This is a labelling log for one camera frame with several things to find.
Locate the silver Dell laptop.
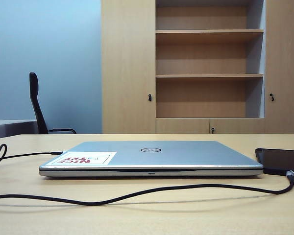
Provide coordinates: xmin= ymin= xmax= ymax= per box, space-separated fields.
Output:
xmin=39 ymin=141 xmax=264 ymax=178

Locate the black office chair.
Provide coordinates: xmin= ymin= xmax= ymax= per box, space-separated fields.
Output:
xmin=29 ymin=71 xmax=77 ymax=135

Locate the white red Nice Try sticker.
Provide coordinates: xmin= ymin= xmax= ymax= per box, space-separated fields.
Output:
xmin=50 ymin=151 xmax=118 ymax=166

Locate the black braided charging cable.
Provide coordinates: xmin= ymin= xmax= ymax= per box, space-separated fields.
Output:
xmin=0 ymin=143 xmax=294 ymax=207

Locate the black smartphone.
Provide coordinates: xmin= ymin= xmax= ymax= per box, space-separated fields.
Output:
xmin=255 ymin=147 xmax=294 ymax=178

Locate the light wooden shelf cabinet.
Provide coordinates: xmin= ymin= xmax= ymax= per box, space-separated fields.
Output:
xmin=100 ymin=0 xmax=294 ymax=135

